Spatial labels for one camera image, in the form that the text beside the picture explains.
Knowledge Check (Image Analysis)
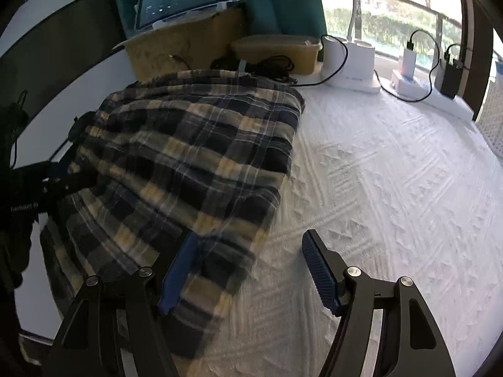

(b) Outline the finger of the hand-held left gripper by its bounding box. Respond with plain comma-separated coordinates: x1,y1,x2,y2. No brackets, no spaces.
69,112,97,142
39,158,98,202

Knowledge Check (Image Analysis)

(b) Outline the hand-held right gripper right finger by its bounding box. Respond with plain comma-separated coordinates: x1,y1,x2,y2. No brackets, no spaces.
302,229,456,377

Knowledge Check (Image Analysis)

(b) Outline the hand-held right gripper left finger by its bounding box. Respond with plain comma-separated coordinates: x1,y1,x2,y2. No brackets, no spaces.
42,232,199,377

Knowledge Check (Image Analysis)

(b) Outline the blue yellow plaid shirt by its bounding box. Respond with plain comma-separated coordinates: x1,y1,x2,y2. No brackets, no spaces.
39,68,306,360

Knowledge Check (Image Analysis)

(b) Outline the cardboard box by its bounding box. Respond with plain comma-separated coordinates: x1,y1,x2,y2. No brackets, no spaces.
113,6,248,83

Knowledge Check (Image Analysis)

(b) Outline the yellow lidded container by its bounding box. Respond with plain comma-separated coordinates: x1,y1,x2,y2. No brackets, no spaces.
230,35,323,76

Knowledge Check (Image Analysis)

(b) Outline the white desk lamp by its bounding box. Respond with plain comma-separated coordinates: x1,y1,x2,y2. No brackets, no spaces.
320,0,381,94

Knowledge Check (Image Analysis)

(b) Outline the white power strip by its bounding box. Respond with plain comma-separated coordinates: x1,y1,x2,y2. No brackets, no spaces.
391,68,474,122

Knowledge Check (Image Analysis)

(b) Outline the white charger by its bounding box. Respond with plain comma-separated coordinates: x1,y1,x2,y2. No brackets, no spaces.
400,45,418,79

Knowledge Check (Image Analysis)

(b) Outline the white perforated basket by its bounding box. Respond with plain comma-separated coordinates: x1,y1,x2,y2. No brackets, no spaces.
477,59,503,158

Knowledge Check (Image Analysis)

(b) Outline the black charger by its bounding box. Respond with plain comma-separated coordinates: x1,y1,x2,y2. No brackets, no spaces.
439,57,464,97

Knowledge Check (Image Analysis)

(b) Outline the black cable bundle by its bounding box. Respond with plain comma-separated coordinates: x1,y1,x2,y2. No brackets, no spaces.
210,56,299,85

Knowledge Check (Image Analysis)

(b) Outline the dark window frame post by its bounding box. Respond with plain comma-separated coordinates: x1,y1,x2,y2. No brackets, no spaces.
460,0,496,122

